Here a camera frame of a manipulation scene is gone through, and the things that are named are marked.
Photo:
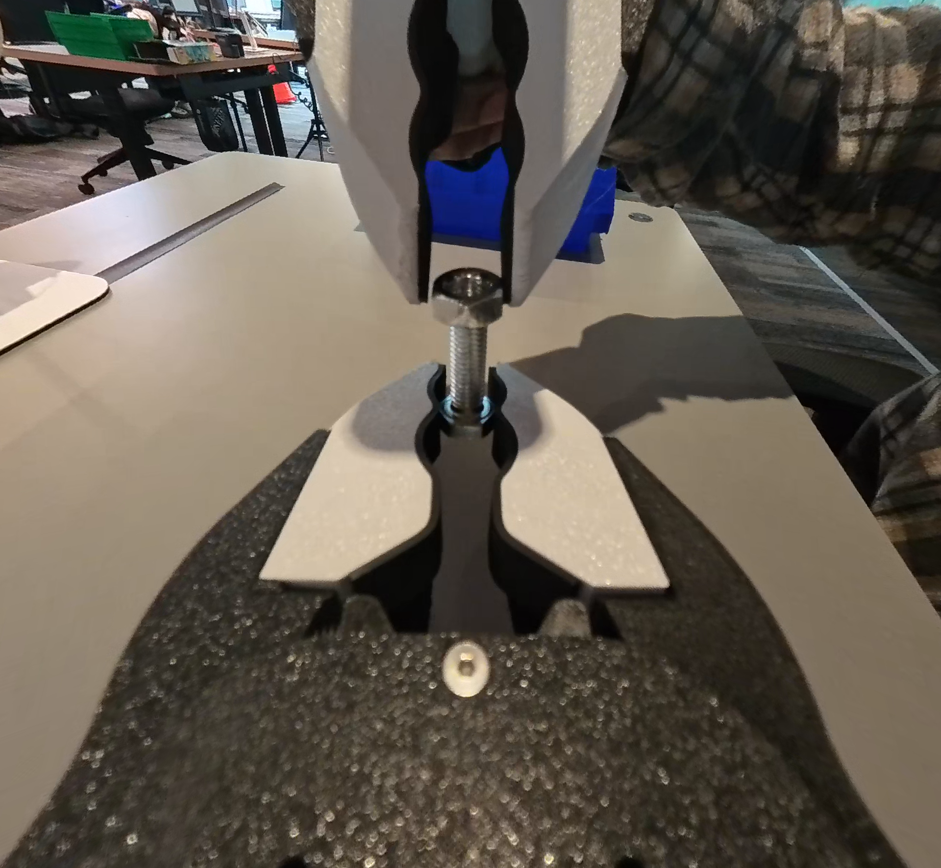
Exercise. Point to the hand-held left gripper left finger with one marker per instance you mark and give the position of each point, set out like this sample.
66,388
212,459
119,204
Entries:
353,508

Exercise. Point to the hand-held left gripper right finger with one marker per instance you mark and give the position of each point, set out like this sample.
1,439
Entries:
581,508

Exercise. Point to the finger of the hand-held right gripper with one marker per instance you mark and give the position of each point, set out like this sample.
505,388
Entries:
367,74
566,74

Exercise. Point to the silver hex nut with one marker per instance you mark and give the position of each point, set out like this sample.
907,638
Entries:
470,427

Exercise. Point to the silver hex bolt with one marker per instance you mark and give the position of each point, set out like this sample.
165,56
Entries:
468,361

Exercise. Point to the person's right hand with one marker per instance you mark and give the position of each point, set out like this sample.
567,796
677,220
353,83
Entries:
474,118

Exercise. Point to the black tripod stand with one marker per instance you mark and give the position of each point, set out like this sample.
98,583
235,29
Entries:
317,126

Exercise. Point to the orange traffic cone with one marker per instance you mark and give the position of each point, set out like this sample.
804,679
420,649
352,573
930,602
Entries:
285,95

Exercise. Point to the black mesh bin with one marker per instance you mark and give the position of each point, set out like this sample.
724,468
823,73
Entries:
218,122

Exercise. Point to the blue plastic bin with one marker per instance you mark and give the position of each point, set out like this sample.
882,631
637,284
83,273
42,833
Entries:
463,199

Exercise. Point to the wooden desk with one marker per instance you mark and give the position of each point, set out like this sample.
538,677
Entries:
110,65

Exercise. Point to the green plastic crate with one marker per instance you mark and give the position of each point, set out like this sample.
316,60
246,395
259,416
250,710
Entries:
95,34

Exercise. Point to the black office chair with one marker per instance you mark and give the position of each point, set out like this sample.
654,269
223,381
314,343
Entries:
136,126

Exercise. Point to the person's plaid shirt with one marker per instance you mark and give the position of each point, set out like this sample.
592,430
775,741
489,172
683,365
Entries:
908,486

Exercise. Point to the white rounded board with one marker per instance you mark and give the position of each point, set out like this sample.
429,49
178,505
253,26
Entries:
44,298

